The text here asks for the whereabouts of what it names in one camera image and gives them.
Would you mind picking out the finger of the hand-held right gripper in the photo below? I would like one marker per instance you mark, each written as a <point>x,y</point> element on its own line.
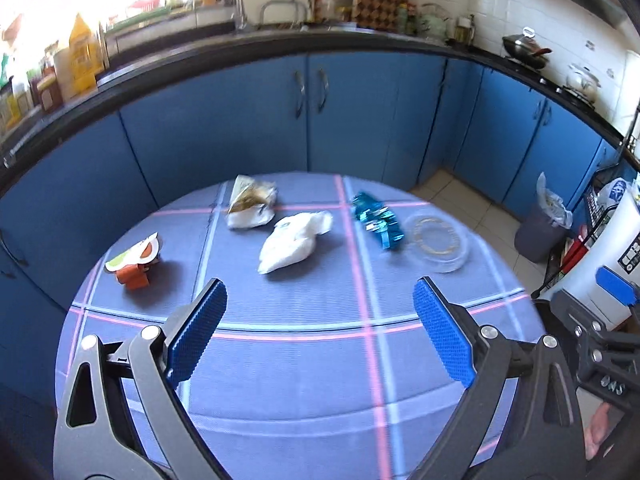
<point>617,285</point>
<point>572,307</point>

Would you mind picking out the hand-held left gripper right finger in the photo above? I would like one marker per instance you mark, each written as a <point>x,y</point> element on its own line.
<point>445,330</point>

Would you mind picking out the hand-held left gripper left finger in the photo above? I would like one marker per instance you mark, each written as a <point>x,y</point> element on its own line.
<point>195,330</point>

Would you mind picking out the white printed container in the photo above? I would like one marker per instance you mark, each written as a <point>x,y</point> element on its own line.
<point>600,260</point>

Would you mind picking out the person's right hand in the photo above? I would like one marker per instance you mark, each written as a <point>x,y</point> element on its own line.
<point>597,432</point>

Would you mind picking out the grey bin with plastic bag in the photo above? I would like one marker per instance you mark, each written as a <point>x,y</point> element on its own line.
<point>540,232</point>

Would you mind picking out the crushed orange yoghurt cup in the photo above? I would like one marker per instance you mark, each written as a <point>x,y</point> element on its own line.
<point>135,272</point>

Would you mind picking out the crumpled white tissue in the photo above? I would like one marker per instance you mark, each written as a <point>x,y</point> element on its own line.
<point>290,245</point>

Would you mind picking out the white brown snack wrapper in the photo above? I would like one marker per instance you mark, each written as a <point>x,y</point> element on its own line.
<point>250,215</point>

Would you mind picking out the teal foil wrapper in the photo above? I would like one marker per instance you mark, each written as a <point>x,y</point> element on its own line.
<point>377,220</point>

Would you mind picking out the blue lower kitchen cabinets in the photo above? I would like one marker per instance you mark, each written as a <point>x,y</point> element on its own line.
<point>225,120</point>

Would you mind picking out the black wok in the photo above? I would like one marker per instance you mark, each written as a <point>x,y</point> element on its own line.
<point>525,52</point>

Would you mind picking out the brown jar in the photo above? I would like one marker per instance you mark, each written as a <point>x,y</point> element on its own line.
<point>50,92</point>

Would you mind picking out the white jar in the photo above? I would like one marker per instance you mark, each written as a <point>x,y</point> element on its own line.
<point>62,77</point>

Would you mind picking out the black kitchen countertop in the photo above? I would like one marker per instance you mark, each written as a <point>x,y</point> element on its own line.
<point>225,45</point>

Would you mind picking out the yellow juice bottle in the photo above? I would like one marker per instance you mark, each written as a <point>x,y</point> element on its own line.
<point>84,60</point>

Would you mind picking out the glass cup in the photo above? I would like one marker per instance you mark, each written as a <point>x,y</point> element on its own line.
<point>466,30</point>

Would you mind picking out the green teapot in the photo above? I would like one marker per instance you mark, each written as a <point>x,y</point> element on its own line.
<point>432,25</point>

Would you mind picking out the curved steel faucet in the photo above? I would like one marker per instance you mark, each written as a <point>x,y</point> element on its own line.
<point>282,5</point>

